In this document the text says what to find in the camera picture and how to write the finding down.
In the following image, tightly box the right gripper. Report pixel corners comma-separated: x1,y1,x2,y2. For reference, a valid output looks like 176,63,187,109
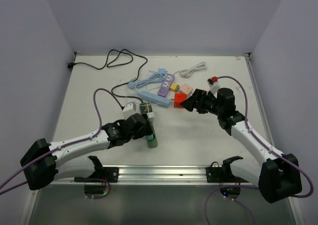
180,88,223,116

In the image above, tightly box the pink cube socket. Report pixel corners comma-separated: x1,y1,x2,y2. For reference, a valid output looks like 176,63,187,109
179,84,193,97

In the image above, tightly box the red cube socket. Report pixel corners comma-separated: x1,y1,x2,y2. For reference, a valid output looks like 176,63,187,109
173,93,187,108

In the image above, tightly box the teal plug adapter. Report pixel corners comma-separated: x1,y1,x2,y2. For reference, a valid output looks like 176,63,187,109
147,134,155,141

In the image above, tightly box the green power strip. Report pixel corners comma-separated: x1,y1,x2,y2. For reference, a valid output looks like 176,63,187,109
147,117,158,149

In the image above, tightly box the yellow plug adapter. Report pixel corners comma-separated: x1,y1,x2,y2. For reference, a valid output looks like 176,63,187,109
169,83,179,92

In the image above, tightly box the light blue power strip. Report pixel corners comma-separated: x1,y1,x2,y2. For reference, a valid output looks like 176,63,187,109
139,90,171,107

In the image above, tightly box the blue plug charger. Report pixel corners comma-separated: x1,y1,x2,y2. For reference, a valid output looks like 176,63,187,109
158,68,166,76

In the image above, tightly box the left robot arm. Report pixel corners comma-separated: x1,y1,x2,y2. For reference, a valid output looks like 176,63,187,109
20,113,154,190

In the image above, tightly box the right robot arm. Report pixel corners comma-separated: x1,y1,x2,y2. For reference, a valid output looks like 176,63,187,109
180,88,302,203

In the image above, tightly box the dark green cube socket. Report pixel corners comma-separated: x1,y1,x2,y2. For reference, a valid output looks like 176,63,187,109
139,102,153,114

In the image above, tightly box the white Honor charger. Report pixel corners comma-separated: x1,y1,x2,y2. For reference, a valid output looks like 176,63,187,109
147,112,155,122

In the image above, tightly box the purple power strip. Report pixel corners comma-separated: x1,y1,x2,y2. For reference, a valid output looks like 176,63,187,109
157,74,175,97

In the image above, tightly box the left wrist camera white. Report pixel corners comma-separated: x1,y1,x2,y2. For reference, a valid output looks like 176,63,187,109
122,102,137,120

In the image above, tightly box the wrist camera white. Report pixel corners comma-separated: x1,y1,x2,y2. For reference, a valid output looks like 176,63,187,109
122,102,137,120
207,76,221,94

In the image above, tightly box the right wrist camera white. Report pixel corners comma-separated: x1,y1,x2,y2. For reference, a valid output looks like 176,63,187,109
207,76,221,94

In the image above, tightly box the white power strip cord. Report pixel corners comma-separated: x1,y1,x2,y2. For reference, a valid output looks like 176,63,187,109
172,62,207,78

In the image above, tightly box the thin mint cable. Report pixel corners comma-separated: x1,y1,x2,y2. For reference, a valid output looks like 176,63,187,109
124,83,162,104

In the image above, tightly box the aluminium front rail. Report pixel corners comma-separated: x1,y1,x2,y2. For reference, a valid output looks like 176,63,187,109
37,160,261,188

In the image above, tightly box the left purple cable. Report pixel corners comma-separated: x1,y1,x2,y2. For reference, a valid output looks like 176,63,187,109
0,88,125,195

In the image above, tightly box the purple cable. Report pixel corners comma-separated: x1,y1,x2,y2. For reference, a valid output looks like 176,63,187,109
0,88,125,195
204,75,314,225

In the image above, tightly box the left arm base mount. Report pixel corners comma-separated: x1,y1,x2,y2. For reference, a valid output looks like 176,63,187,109
74,155,119,183

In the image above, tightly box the right aluminium side rail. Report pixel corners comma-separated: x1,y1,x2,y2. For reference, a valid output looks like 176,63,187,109
243,53,275,147

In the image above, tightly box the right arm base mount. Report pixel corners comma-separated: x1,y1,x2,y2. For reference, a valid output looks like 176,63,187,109
205,156,243,183

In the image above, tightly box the black power cable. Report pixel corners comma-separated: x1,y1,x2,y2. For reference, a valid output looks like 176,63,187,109
67,48,149,106

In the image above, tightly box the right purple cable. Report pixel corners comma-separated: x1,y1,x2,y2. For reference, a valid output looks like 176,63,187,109
204,75,314,225

